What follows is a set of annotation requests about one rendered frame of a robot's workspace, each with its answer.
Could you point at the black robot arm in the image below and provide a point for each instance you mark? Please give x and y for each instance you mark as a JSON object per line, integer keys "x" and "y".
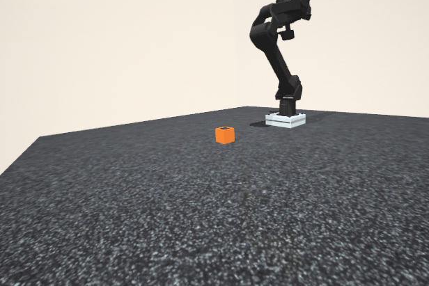
{"x": 264, "y": 37}

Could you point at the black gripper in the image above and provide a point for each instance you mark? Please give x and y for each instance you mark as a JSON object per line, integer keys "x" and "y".
{"x": 288, "y": 34}

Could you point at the orange block with dark square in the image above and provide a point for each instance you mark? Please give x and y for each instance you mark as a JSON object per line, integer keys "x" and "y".
{"x": 225, "y": 135}

